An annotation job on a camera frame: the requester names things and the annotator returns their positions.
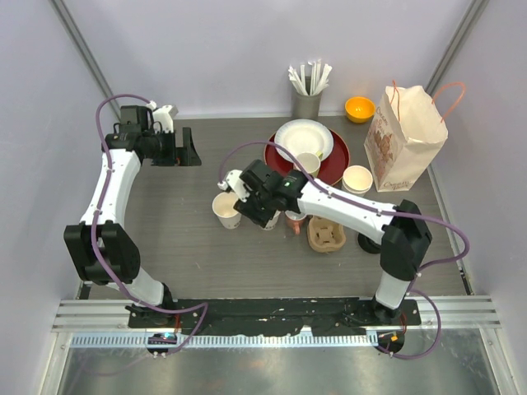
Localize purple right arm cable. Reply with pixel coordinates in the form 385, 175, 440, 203
217, 141, 472, 361

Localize white wrapped straws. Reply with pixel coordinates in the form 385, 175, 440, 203
287, 59, 333, 96

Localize aluminium frame rail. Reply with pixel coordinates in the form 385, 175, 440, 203
52, 296, 501, 353

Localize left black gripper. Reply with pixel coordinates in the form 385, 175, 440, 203
144, 128, 200, 167

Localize orange bowl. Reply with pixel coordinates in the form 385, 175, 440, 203
345, 96, 375, 123

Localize black cup lids stack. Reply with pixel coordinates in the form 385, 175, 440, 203
357, 234, 381, 254

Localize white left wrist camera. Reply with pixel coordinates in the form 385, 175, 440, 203
147, 101, 179, 133

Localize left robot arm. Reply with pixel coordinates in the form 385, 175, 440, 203
63, 102, 202, 328

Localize red round tray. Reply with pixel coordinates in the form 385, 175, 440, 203
263, 129, 350, 186

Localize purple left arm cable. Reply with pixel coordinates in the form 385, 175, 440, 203
91, 94, 209, 378

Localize white paper cup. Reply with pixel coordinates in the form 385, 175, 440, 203
212, 192, 241, 230
263, 211, 281, 230

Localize stack of white paper cups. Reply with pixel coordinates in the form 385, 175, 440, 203
341, 165, 373, 196

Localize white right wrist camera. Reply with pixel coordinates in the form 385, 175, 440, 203
217, 170, 250, 202

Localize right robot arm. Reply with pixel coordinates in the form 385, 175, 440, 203
218, 160, 432, 325

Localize grey straw holder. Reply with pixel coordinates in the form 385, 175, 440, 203
291, 90, 323, 120

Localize white paper plate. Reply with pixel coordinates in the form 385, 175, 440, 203
274, 119, 333, 160

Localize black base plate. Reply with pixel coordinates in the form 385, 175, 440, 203
126, 297, 422, 337

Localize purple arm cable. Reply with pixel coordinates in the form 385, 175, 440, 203
91, 94, 209, 378
217, 141, 472, 361

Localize brown cardboard cup carrier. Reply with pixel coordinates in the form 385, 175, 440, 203
307, 216, 347, 253

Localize pink mug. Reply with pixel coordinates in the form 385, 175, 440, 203
285, 211, 307, 235

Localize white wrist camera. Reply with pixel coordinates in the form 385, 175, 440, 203
217, 170, 250, 202
147, 101, 179, 133

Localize paper takeout bag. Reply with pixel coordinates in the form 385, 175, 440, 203
364, 81, 466, 193

